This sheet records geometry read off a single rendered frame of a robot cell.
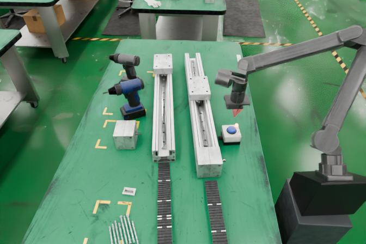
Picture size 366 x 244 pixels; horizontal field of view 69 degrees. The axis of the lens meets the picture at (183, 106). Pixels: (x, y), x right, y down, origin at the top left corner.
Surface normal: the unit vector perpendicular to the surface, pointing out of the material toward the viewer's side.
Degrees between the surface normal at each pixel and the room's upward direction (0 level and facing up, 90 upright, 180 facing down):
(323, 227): 90
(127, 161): 0
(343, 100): 48
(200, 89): 0
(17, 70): 90
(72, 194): 0
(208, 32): 90
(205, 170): 90
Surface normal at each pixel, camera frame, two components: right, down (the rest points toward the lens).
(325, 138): -0.33, -0.05
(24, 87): -0.05, 0.66
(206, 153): 0.00, -0.75
